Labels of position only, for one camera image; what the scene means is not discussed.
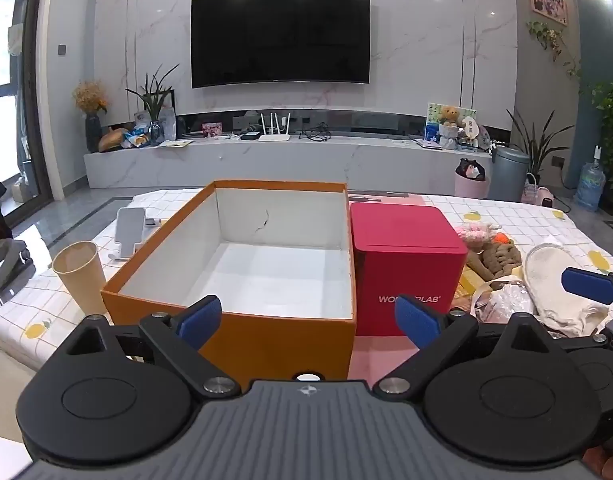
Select pink handbag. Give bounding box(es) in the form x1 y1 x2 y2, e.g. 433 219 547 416
521 172 555 207

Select orange cardboard box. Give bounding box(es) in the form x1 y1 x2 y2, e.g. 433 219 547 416
100 180 358 392

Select brown bread loaf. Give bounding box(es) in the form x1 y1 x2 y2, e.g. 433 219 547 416
97 127 130 153

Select beige paper cup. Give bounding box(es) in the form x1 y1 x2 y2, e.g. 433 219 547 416
52 241 111 317

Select white marble tv cabinet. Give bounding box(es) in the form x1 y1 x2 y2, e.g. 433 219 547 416
84 135 495 191

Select framed wall picture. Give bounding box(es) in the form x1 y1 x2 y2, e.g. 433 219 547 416
528 0 570 27

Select dark vase with dried flowers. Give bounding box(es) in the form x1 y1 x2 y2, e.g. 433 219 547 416
72 80 110 153

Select long-leaf potted plant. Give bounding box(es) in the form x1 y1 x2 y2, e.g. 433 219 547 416
507 109 575 186

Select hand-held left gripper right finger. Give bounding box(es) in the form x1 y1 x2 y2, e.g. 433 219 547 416
373 296 562 397

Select grey stroller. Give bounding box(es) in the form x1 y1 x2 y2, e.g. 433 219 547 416
0 170 34 311

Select green plant in glass vase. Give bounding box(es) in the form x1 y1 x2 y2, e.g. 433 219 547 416
125 64 180 143

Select white router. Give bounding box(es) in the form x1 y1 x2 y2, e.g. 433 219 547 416
258 111 291 142

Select red cube box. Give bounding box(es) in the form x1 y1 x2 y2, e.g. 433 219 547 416
349 202 468 337

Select white phone stand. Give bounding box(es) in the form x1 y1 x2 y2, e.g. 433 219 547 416
109 207 147 261

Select white fluffy cloth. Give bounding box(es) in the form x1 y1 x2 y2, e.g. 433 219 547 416
524 242 610 337

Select hanging vine plant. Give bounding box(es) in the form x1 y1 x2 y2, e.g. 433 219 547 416
525 20 582 78

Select blue water bottle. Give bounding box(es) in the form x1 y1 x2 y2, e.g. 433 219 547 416
575 145 606 212

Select yellow snack packet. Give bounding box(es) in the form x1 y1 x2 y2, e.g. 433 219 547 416
457 265 492 301

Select grey trash can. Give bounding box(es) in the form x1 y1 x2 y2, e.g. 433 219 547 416
488 144 531 204

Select black wall television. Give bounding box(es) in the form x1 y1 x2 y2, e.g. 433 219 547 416
190 0 372 90

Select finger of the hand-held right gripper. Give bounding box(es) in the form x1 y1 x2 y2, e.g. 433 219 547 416
561 267 613 308

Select pink waste bin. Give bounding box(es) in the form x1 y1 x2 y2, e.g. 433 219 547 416
454 159 491 200

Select brown plush toy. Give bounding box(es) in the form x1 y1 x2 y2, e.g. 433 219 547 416
467 242 522 281

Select white tissue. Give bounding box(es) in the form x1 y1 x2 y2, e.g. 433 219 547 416
479 282 535 323

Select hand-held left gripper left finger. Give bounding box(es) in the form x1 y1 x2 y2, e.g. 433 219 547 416
61 296 240 398

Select pink knitted toy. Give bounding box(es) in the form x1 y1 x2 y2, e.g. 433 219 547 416
457 222 497 248

